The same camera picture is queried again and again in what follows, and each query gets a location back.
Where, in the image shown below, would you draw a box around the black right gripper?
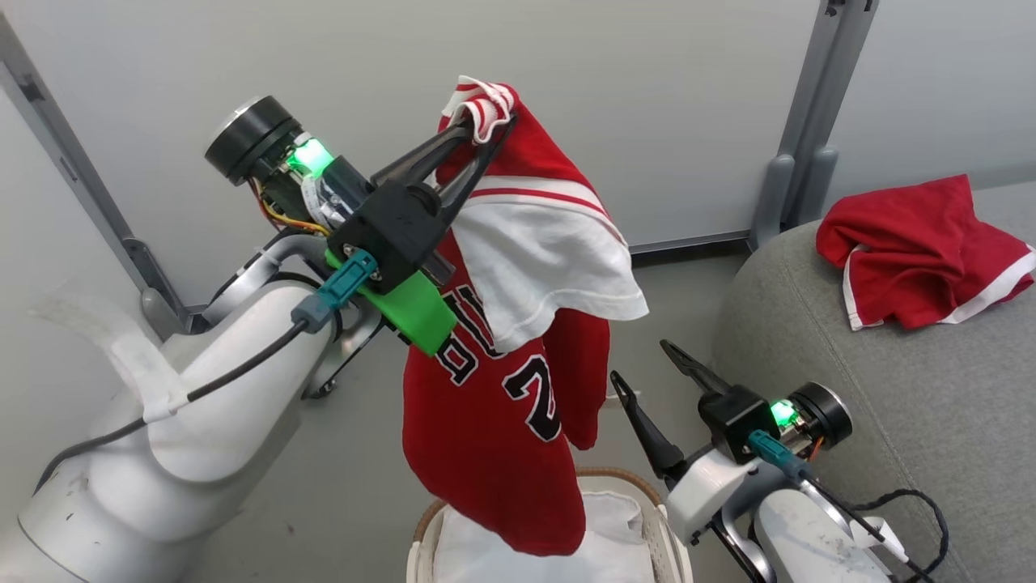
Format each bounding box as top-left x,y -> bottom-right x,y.
609,340 -> 804,488

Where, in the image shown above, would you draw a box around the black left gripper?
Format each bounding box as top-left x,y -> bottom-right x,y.
275,116 -> 519,295

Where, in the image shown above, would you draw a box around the red basketball jersey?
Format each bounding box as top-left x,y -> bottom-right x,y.
402,75 -> 650,558

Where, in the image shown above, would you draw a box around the red shorts with white trim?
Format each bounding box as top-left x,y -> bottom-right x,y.
816,174 -> 1036,331

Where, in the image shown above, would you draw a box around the grey fabric sofa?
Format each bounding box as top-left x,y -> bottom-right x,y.
712,178 -> 1036,583

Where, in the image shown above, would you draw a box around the wicker laundry basket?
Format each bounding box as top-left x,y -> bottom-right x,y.
407,466 -> 695,583

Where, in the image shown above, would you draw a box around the white basket liner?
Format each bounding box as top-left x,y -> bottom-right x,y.
433,490 -> 658,583

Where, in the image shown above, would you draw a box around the grey partition base rail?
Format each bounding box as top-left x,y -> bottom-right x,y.
627,230 -> 754,262

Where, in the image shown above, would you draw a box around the white cable strap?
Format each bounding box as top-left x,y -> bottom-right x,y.
856,517 -> 909,565
28,283 -> 192,424

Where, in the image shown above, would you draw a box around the grey partition post with foot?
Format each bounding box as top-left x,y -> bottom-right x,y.
749,0 -> 881,252
0,12 -> 193,341

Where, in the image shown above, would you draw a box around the black cable with teal plug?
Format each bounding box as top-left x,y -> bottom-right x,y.
34,249 -> 379,495
748,429 -> 949,583

